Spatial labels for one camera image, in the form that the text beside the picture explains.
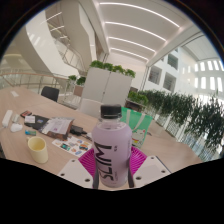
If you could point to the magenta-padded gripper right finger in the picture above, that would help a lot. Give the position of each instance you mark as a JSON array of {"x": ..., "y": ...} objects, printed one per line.
[{"x": 151, "y": 170}]

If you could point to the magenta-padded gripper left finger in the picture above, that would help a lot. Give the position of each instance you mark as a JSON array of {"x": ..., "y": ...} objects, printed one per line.
[{"x": 75, "y": 171}]

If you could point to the lilac drink bottle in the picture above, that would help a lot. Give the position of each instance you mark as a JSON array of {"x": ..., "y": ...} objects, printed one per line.
[{"x": 111, "y": 150}]

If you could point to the colourful sticker sheet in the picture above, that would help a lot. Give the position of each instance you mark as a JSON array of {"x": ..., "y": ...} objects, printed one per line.
[{"x": 71, "y": 146}]

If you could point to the pale yellow mug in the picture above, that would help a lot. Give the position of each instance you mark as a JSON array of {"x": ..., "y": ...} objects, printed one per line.
[{"x": 38, "y": 150}]

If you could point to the green tote bag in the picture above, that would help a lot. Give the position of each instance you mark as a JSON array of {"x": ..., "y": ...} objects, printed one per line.
[{"x": 141, "y": 128}]

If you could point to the open printed booklet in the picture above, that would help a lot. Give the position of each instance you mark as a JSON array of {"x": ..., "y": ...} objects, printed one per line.
[{"x": 58, "y": 127}]

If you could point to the white chair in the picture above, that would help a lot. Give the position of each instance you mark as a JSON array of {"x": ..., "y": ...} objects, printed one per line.
[{"x": 90, "y": 107}]

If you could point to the row of green hedge plants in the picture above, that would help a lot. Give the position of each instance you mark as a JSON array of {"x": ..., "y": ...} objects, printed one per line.
[{"x": 193, "y": 116}]

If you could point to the low shelf with plants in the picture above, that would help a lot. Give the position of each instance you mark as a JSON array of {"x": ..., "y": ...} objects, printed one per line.
[{"x": 136, "y": 99}]

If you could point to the white computer mouse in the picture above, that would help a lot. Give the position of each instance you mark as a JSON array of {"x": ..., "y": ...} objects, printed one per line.
[{"x": 16, "y": 127}]

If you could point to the black office chair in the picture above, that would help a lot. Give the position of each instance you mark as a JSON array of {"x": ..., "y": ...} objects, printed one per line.
[{"x": 50, "y": 93}]

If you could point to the white power strip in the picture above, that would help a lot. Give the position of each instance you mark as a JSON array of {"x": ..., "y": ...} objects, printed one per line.
[{"x": 7, "y": 118}]

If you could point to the small potted plant stand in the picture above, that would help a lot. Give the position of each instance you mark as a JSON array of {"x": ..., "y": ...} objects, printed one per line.
[{"x": 77, "y": 85}]

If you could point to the white cabinet topped with plants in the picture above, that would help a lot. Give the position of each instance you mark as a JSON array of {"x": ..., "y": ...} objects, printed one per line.
[{"x": 106, "y": 85}]

